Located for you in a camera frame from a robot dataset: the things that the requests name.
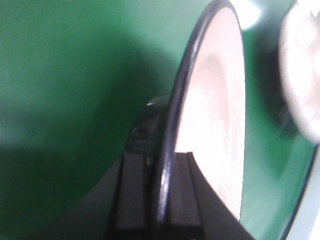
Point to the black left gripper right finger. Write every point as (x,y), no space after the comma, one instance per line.
(195,210)

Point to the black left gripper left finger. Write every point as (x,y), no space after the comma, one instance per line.
(131,203)

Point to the cream plate black rim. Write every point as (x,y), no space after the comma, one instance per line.
(207,109)
(299,64)

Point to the green circular conveyor belt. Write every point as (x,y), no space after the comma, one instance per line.
(74,75)

